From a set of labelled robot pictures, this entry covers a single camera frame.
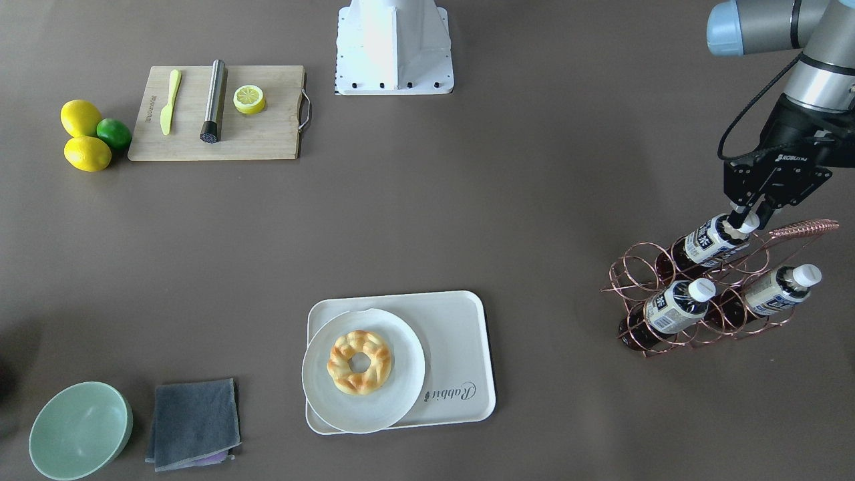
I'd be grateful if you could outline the tea bottle handle side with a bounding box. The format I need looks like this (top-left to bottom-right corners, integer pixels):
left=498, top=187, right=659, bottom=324
left=703, top=264, right=822, bottom=331

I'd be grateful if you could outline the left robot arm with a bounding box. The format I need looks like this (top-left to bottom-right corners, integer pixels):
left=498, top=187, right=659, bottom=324
left=707, top=1, right=854, bottom=227

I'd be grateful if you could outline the yellow lemon upper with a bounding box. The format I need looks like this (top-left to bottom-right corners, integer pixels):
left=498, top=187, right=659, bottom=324
left=60, top=100, right=103, bottom=138

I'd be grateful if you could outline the yellow lemon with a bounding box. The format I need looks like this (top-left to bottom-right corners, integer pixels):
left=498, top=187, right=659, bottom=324
left=60, top=100, right=103, bottom=138
left=63, top=136, right=112, bottom=172

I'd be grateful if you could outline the glazed ring pastry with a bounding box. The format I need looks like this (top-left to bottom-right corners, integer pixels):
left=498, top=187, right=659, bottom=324
left=327, top=331, right=393, bottom=396

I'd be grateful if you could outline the tea bottle front slot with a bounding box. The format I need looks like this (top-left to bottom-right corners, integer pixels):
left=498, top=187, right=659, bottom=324
left=618, top=278, right=717, bottom=352

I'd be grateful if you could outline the wooden cutting board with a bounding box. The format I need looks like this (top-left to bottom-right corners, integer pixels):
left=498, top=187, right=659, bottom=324
left=128, top=65, right=306, bottom=162

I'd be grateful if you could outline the green lime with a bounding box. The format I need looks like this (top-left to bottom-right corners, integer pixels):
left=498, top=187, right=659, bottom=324
left=96, top=118, right=132, bottom=150

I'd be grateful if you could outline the grey folded cloth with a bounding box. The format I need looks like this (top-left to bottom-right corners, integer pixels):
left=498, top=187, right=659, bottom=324
left=146, top=378, right=241, bottom=472

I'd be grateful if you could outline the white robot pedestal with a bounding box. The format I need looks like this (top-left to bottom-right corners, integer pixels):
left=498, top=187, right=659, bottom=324
left=334, top=1, right=455, bottom=96

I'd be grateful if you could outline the yellow plastic knife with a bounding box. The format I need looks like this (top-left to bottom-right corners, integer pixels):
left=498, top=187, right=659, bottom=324
left=160, top=68, right=182, bottom=135

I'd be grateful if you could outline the tea bottle slot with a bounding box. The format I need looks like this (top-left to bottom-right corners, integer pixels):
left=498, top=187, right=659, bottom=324
left=655, top=213, right=759, bottom=284
left=618, top=278, right=717, bottom=352

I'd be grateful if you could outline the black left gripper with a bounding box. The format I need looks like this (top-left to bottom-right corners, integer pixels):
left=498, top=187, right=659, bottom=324
left=723, top=95, right=854, bottom=230

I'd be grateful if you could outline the yellow lemon lower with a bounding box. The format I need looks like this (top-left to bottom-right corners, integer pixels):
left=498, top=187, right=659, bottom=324
left=63, top=136, right=112, bottom=172

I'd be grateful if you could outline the white round plate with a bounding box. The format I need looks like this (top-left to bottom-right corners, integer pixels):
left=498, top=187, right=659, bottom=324
left=302, top=309, right=425, bottom=434

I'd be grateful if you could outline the cream serving tray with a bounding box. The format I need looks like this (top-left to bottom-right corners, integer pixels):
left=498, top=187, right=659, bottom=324
left=302, top=291, right=496, bottom=435

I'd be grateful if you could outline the mint green bowl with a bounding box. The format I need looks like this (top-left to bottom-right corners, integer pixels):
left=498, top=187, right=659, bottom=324
left=29, top=381, right=132, bottom=480

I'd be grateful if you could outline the half lemon slice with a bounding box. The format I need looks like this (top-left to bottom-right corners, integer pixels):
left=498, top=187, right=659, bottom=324
left=232, top=84, right=266, bottom=115

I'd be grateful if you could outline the copper wire bottle rack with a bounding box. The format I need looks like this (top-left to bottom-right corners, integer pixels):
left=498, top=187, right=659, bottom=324
left=607, top=213, right=839, bottom=357

